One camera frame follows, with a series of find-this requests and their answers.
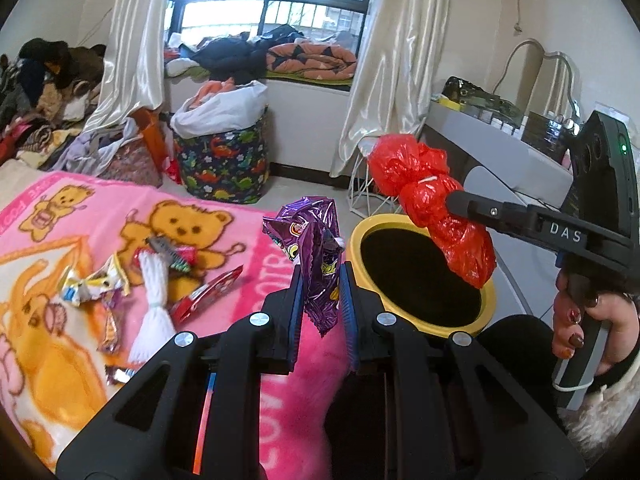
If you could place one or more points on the small yellow box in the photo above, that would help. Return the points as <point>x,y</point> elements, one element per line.
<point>448,102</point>

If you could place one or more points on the pile of clothes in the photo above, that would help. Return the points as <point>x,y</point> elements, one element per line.
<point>45,90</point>

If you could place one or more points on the small red candy packet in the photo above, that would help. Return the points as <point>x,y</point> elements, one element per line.
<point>185,259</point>

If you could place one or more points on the dark brown wrapper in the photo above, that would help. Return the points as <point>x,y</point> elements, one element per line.
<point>161,247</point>

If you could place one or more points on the person's right hand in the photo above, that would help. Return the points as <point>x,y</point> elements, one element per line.
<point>570,327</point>

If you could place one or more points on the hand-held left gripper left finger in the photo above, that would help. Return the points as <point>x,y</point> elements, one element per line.
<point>295,317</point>

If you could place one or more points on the camouflage bag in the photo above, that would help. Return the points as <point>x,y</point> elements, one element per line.
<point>480,94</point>

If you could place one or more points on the pink teddy bear blanket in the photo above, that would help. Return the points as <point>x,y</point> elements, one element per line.
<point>100,197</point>

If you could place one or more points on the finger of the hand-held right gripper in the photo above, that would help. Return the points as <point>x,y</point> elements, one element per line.
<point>492,212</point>

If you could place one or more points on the dinosaur print laundry basket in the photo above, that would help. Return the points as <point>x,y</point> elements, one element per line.
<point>225,165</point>

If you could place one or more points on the person's right forearm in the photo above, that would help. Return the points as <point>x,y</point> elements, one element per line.
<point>607,417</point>

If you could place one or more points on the lavender cloth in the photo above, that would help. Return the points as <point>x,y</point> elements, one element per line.
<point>85,147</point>

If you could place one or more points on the dark jacket pile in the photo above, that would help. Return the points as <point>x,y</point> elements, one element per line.
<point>230,55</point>

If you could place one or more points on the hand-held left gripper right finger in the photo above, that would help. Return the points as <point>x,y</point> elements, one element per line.
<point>346,322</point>

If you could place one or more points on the person's black trouser leg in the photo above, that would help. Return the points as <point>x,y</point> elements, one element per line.
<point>515,355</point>

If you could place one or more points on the white gold snack wrapper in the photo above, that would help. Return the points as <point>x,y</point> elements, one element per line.
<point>92,282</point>

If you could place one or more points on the yellow trash bin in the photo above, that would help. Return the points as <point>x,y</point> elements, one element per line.
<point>435,332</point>

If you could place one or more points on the green cushion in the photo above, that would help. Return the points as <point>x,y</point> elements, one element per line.
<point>305,81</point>

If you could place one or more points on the shiny pink foil wrapper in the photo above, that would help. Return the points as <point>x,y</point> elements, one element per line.
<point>111,325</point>

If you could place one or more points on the white framed mirror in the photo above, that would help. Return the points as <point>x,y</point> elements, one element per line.
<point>542,75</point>

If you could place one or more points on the grey desk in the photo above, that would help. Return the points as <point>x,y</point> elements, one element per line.
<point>490,145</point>

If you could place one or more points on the cream satin curtain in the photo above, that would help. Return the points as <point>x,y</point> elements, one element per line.
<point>400,60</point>
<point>137,45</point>

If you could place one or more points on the orange cloth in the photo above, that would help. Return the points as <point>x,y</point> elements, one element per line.
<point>215,89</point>

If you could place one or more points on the purple foil snack wrapper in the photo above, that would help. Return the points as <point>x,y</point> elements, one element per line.
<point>315,260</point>

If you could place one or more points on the orange patterned quilt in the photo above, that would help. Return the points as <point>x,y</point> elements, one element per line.
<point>310,60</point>

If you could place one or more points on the white foam fruit net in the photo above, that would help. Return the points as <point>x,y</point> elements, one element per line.
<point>152,310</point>

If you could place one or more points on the red snack packet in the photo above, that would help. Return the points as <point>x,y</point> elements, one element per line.
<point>200,298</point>

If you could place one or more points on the red plastic bag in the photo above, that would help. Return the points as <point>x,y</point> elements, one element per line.
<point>425,195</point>

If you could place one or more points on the small silver foil wrapper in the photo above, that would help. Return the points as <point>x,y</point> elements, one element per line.
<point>119,375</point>

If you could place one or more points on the white plastic bag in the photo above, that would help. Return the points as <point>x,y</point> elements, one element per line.
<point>225,110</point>

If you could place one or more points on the floral fabric box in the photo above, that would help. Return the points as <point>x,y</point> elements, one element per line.
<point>132,162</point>

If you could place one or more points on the orange paper bag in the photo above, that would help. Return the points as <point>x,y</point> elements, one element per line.
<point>152,132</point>

